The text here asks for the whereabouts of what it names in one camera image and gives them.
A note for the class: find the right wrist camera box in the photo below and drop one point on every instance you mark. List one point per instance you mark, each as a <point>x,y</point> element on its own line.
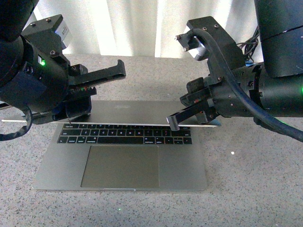
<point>204,38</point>

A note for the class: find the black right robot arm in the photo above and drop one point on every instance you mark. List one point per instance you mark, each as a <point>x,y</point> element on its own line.
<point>235,88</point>

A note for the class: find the white curtain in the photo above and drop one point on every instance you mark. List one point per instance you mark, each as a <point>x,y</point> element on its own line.
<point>143,27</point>

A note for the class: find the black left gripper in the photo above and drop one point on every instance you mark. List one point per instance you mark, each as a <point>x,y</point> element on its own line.
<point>31,80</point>

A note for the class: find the grey laptop computer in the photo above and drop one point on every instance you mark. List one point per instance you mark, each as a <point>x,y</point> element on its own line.
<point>124,146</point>

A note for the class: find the blue desk lamp base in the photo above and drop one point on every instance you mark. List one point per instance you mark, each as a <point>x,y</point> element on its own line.
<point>249,63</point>

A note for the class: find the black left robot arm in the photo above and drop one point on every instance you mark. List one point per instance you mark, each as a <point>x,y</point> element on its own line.
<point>14,15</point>

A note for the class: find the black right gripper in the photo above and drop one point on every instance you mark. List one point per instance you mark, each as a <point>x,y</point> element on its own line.
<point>208,98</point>

